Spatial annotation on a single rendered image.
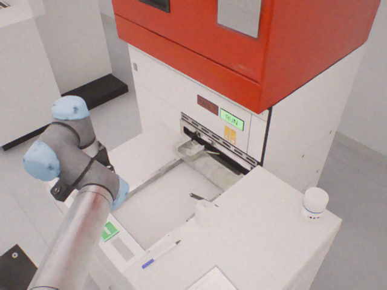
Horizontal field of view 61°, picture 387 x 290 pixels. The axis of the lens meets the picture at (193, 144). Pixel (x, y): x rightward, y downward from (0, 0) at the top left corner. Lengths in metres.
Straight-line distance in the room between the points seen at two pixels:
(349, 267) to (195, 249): 1.38
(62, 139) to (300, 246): 0.75
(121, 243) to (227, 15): 0.76
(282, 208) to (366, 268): 1.22
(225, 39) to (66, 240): 0.73
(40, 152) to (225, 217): 0.64
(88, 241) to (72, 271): 0.07
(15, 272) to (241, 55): 0.89
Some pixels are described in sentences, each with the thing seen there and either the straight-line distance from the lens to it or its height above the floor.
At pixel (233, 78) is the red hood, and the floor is 1.31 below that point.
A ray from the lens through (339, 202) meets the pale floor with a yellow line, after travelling 2.55.
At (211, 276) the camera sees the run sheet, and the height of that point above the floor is 0.97.
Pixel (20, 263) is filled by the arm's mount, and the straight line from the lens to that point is 1.09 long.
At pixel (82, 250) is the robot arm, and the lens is 0.59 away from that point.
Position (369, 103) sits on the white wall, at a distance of 2.73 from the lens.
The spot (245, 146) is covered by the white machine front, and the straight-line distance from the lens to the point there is 1.28.
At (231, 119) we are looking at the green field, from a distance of 1.26.
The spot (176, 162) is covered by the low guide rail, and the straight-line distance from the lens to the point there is 1.45.
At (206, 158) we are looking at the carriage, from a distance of 1.41.
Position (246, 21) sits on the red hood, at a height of 1.51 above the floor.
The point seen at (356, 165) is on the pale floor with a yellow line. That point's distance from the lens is 2.85.
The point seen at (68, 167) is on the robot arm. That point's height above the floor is 1.39.
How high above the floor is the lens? 1.88
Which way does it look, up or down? 43 degrees down
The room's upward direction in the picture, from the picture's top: 2 degrees counter-clockwise
